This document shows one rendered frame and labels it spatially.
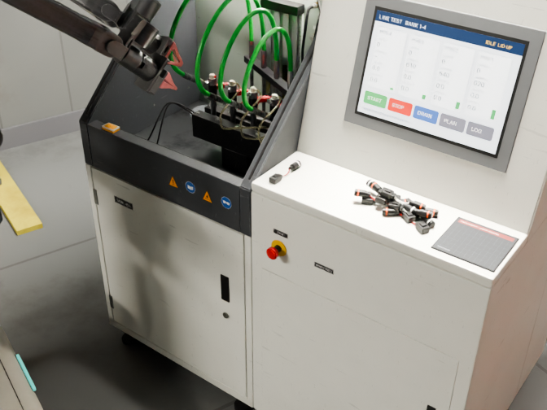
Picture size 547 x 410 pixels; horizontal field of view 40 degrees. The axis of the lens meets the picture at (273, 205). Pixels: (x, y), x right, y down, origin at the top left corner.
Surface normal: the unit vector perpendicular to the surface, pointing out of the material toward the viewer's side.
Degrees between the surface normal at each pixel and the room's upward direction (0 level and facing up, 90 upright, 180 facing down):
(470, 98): 76
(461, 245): 0
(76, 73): 90
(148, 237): 90
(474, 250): 0
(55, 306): 0
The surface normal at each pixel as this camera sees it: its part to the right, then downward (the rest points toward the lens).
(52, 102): 0.55, 0.47
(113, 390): 0.00, -0.83
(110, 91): 0.80, 0.33
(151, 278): -0.59, 0.44
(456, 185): -0.57, 0.23
